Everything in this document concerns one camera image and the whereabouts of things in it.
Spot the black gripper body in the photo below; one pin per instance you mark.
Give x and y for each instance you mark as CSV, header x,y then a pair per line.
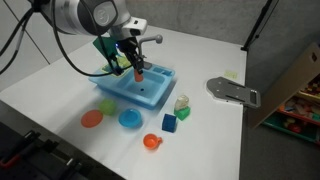
x,y
128,46

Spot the orange cylinder block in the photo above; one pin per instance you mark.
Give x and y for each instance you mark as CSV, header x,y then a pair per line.
x,y
138,76

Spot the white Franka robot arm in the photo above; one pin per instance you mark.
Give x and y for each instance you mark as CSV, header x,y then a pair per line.
x,y
76,16

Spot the blue toy sink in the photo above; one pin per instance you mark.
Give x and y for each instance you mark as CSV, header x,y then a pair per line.
x,y
150,90

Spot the blue cube block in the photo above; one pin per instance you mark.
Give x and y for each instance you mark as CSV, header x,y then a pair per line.
x,y
169,123

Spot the green block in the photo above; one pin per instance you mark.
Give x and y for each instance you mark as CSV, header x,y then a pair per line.
x,y
182,114

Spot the red toy block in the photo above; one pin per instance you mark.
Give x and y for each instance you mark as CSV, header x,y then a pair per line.
x,y
150,141

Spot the yellow-green dish rack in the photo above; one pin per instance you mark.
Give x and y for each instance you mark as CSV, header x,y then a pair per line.
x,y
123,62

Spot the grey toy faucet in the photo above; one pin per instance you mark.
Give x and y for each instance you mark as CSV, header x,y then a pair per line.
x,y
155,39

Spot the green toy cup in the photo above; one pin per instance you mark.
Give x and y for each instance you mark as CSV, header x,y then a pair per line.
x,y
107,107

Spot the blue toy bowl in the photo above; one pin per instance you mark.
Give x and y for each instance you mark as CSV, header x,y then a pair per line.
x,y
130,118

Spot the orange toy plate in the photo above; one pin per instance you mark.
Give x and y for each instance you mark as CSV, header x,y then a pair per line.
x,y
92,119

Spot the yellow sticky note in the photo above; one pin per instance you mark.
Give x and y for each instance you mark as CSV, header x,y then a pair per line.
x,y
231,74

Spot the grey metal mounting plate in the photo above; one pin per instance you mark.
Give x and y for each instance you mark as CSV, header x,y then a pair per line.
x,y
230,90

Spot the black stand pole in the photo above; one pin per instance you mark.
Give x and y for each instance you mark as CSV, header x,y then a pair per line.
x,y
256,27

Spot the black clamp hardware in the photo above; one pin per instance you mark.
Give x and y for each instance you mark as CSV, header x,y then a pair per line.
x,y
20,156

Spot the teal storage bin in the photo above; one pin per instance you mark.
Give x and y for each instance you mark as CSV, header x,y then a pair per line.
x,y
276,125

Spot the wooden toy storage shelf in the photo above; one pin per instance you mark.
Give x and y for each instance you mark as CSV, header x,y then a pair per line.
x,y
300,73

